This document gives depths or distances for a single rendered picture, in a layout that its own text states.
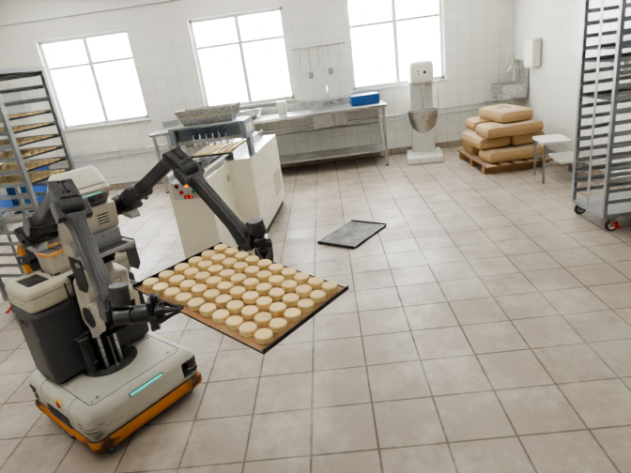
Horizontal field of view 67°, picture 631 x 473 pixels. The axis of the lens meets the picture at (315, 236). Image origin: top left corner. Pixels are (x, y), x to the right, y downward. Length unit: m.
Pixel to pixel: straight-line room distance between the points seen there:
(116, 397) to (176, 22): 6.23
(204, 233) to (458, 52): 5.16
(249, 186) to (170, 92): 3.70
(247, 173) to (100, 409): 2.67
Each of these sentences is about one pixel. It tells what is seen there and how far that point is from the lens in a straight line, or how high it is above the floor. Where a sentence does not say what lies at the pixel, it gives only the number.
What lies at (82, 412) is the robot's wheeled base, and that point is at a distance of 2.55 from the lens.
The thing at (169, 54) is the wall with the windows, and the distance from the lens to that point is 7.95.
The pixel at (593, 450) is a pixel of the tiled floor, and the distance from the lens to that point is 2.42.
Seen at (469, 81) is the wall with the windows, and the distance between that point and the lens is 7.98.
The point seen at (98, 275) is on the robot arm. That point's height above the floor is 1.08.
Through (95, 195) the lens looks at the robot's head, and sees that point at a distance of 2.25.
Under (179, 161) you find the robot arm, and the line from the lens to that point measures 1.99.
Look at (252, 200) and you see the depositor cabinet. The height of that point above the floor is 0.44.
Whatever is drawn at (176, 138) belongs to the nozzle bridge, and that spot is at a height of 1.09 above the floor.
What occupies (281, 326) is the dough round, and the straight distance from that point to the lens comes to 1.37.
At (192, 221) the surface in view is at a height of 0.50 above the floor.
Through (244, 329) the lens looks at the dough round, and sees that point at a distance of 1.37.
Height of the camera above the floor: 1.64
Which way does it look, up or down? 21 degrees down
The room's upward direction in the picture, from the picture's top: 8 degrees counter-clockwise
